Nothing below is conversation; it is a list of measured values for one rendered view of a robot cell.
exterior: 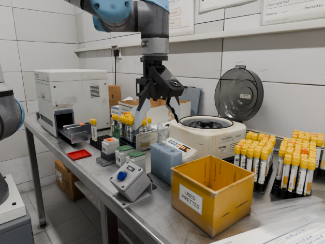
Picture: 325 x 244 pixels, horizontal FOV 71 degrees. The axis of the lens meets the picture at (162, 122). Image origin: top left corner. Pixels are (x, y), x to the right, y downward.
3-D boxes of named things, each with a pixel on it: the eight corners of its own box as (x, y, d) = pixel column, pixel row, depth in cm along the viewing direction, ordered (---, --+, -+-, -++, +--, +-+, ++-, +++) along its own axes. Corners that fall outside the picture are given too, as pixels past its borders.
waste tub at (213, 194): (169, 205, 55) (169, 167, 53) (208, 188, 63) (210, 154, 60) (212, 239, 45) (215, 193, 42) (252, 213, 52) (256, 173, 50)
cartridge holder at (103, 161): (96, 161, 80) (95, 151, 79) (118, 155, 86) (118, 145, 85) (103, 166, 76) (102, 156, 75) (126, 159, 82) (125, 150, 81)
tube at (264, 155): (255, 189, 62) (259, 151, 59) (259, 187, 63) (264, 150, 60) (260, 191, 60) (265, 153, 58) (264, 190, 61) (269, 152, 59)
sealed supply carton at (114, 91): (77, 107, 177) (75, 83, 173) (106, 105, 190) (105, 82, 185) (89, 114, 152) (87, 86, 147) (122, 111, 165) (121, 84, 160)
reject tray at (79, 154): (66, 155, 86) (66, 153, 85) (84, 150, 90) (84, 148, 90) (73, 160, 80) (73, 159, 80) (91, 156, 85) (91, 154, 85)
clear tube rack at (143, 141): (111, 139, 103) (110, 124, 101) (130, 135, 109) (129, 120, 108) (137, 152, 88) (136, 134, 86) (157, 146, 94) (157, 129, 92)
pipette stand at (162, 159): (146, 176, 70) (145, 145, 67) (165, 170, 73) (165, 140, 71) (166, 190, 62) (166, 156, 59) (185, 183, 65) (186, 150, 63)
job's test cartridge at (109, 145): (102, 157, 81) (101, 139, 79) (114, 153, 83) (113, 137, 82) (108, 160, 78) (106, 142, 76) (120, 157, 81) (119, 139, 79)
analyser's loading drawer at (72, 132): (56, 132, 107) (54, 121, 106) (70, 129, 111) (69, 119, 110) (71, 144, 92) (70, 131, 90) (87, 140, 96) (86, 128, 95)
